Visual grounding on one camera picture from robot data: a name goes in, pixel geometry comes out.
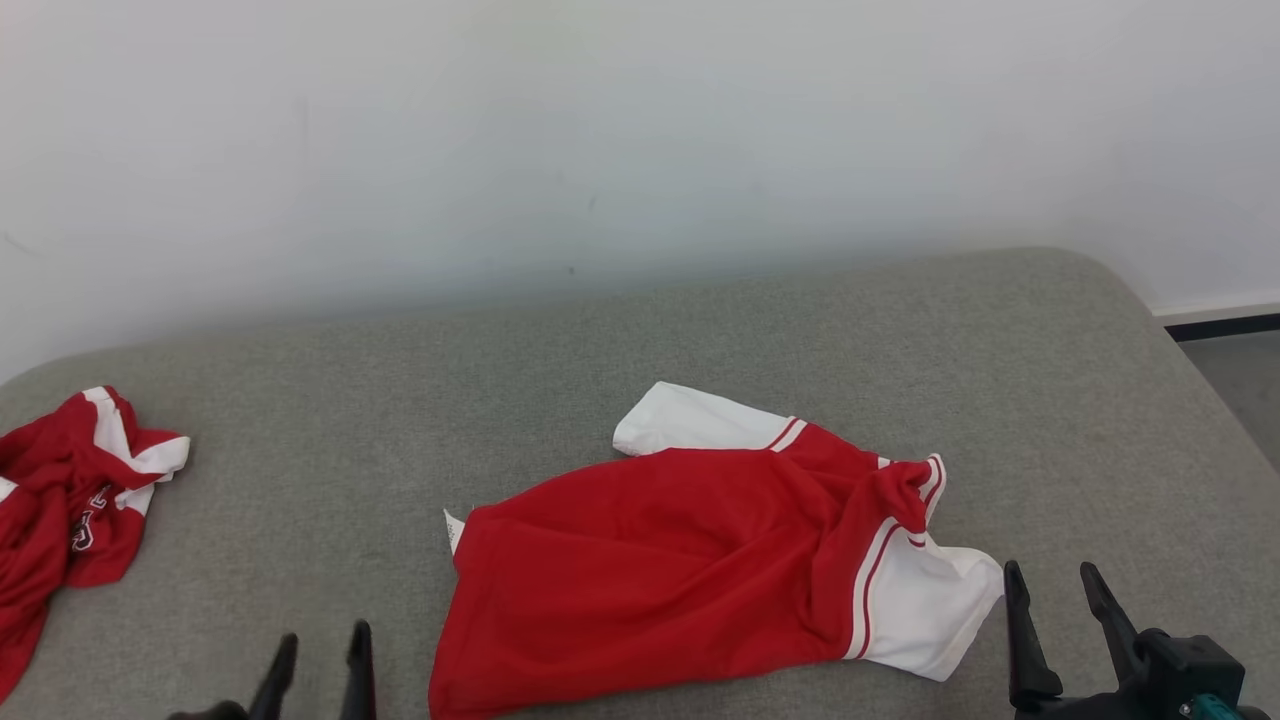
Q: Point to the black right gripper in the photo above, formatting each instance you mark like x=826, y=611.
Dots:
x=1080, y=710

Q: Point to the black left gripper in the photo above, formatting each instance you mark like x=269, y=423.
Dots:
x=215, y=713

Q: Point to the red garment with white stripe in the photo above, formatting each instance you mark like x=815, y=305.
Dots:
x=50, y=500

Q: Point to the red Bulls jersey white trim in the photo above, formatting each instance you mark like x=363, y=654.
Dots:
x=650, y=560

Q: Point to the black baseboard strip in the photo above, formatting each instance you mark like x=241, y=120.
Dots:
x=1225, y=327

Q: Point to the grey fabric panel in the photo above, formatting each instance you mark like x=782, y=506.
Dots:
x=600, y=380

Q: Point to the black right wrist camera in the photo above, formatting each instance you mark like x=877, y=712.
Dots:
x=1190, y=660

